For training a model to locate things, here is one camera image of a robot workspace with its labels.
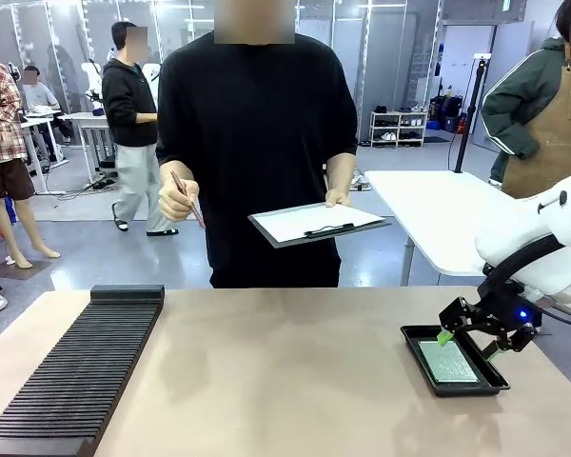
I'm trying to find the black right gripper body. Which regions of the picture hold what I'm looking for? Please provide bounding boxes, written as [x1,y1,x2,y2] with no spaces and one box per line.
[475,278,543,334]

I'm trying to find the green perforated PCB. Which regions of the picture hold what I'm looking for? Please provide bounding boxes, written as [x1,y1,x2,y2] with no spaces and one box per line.
[416,338,480,385]

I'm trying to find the grey clipboard with white paper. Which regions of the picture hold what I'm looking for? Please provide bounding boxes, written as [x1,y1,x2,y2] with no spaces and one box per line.
[246,202,392,250]

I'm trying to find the dark red pen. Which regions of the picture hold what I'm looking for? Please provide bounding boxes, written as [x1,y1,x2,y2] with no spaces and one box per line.
[169,169,207,229]

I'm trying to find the person's left forearm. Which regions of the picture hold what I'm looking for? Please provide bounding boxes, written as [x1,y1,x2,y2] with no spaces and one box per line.
[325,150,358,194]

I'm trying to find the black slotted PCB rack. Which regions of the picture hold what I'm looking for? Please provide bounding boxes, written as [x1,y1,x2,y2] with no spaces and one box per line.
[0,284,167,457]

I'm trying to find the person's left hand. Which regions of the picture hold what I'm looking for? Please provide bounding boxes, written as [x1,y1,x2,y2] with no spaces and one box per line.
[324,189,353,209]

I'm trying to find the person's right hand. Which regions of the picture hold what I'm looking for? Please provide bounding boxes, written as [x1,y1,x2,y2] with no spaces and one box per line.
[157,180,201,223]

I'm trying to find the black plastic tray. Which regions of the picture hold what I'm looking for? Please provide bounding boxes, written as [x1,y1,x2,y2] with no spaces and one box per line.
[399,324,512,399]

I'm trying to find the white side table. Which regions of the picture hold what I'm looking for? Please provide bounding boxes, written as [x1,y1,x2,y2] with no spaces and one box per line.
[364,169,561,288]

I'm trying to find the person in brown apron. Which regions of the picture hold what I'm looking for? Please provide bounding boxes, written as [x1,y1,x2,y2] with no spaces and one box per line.
[480,0,571,201]

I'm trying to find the white shoe shelf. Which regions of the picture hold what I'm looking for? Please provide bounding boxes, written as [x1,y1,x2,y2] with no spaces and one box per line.
[369,110,429,149]

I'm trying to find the person in black t-shirt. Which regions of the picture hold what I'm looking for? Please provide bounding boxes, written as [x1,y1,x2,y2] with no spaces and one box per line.
[155,0,359,289]

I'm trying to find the person in black hoodie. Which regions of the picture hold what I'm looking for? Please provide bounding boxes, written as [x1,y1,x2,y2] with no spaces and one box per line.
[101,21,181,238]

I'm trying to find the white background desk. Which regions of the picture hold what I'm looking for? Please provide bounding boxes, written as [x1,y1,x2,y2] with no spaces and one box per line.
[59,111,118,187]
[21,109,71,196]

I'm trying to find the seated person in grey shirt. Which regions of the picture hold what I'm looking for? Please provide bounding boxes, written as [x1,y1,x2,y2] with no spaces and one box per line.
[21,65,72,144]

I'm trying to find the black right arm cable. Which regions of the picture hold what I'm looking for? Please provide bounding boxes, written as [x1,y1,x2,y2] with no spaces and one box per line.
[478,235,565,296]

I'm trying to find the black camera pole stand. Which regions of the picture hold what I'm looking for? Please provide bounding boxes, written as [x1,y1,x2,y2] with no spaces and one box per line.
[453,52,492,175]

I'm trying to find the dark bags by wall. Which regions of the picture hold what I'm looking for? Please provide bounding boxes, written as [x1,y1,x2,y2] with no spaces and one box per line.
[429,93,468,134]

